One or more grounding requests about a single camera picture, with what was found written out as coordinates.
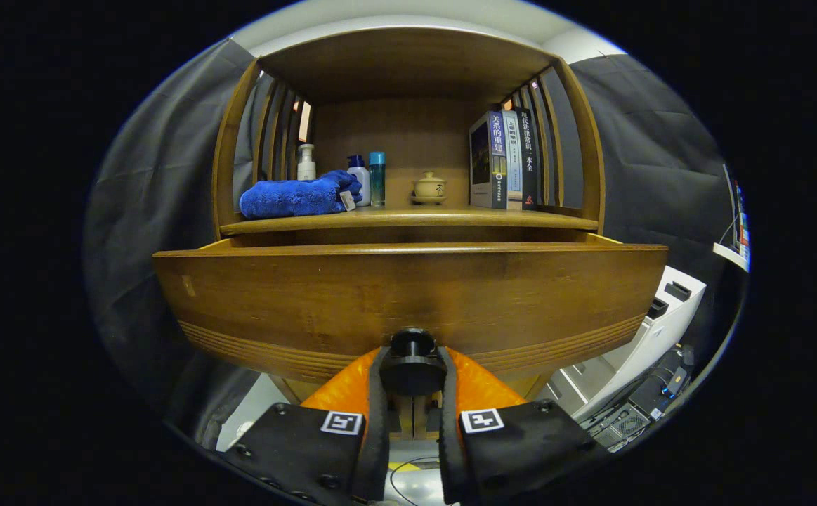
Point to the wooden drawer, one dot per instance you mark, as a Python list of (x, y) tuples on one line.
[(380, 295)]

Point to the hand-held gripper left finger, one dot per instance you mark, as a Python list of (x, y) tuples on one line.
[(378, 422)]

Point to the beige lidded teacup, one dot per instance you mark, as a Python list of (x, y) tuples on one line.
[(429, 188)]

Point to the white box unit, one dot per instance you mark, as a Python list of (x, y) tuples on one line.
[(654, 337)]

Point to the yellow black floor tape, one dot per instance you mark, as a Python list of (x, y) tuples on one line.
[(401, 465)]

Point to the book with pale grey spine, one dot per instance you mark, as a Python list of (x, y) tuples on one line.
[(513, 161)]

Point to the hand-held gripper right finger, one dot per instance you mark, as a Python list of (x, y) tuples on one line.
[(448, 436)]

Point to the book with blue white spine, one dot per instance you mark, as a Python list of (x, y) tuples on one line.
[(496, 161)]

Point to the black backdrop cloth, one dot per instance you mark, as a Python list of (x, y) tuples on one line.
[(155, 176)]

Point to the wooden countertop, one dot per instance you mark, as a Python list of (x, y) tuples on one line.
[(436, 216)]

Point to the white bottle with blue cap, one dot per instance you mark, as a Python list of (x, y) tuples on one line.
[(360, 166)]

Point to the white pump bottle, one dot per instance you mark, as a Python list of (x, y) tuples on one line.
[(306, 169)]

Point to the book with black spine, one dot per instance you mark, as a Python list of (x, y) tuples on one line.
[(529, 161)]

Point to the black holder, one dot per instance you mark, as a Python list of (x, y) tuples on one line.
[(657, 307), (677, 290)]

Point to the blue towel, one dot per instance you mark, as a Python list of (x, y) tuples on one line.
[(289, 197)]

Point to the teal clear bottle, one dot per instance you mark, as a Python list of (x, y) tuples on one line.
[(377, 179)]

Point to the white round table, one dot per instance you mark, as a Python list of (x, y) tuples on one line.
[(728, 254)]

